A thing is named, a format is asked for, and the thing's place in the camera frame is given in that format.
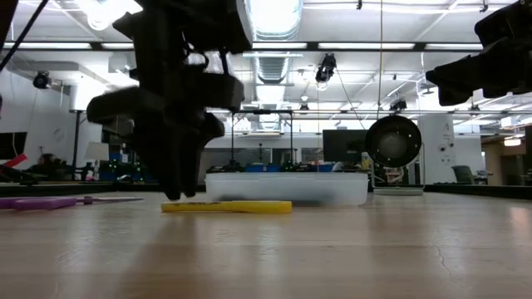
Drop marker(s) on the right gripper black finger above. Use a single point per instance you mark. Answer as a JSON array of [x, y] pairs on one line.
[[461, 72], [451, 95]]

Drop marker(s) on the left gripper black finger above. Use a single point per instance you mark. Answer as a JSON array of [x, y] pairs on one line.
[[191, 166], [162, 158]]

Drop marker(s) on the yellow highlighter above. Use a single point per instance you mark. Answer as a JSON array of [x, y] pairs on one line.
[[249, 207]]

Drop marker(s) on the clear plastic container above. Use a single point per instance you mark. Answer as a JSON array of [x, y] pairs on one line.
[[291, 189]]

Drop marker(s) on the purple scissors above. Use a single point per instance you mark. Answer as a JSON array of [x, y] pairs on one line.
[[41, 203]]

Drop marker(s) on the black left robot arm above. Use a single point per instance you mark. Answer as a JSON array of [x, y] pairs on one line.
[[199, 25]]

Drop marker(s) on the black hanging spotlight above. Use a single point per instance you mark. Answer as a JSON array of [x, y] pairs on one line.
[[326, 68], [41, 80], [398, 105]]

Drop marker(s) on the white lampshade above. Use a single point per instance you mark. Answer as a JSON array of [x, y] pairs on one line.
[[97, 151]]

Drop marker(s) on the grey office chair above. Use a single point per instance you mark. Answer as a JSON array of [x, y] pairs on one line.
[[461, 173]]

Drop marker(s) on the person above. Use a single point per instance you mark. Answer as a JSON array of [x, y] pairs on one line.
[[46, 160]]

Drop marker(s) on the black monitor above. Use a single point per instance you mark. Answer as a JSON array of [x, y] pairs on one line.
[[12, 145], [343, 145]]

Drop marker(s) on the black background frame rig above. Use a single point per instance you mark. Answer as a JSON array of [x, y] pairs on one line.
[[77, 141], [262, 111]]

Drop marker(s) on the silver ceiling duct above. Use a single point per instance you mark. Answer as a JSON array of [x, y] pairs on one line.
[[274, 16]]

